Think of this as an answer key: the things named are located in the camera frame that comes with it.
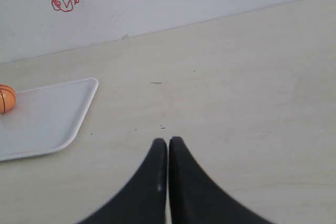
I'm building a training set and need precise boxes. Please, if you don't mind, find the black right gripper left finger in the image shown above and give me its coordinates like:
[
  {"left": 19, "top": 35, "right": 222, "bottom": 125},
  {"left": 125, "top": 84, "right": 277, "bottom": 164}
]
[{"left": 81, "top": 138, "right": 167, "bottom": 223}]

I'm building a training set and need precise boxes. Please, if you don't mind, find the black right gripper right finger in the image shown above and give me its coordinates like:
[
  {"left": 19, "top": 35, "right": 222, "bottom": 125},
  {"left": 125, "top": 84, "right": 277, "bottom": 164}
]
[{"left": 169, "top": 136, "right": 270, "bottom": 223}]

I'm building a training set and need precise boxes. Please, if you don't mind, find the small orange basketball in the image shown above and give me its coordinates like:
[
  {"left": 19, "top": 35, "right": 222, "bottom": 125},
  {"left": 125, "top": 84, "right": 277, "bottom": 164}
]
[{"left": 1, "top": 84, "right": 16, "bottom": 114}]

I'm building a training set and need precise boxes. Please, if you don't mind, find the white plastic tray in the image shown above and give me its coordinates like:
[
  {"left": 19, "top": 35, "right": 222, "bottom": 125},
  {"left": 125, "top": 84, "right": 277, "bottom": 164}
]
[{"left": 1, "top": 78, "right": 99, "bottom": 162}]

